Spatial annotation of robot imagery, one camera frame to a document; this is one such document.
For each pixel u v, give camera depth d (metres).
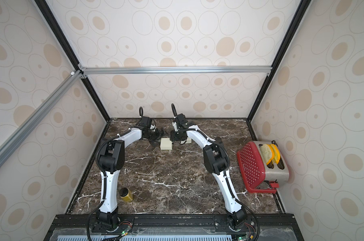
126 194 0.74
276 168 0.75
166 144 1.01
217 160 0.63
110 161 0.60
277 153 0.76
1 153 0.52
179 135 0.89
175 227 0.73
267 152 0.78
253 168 0.80
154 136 0.93
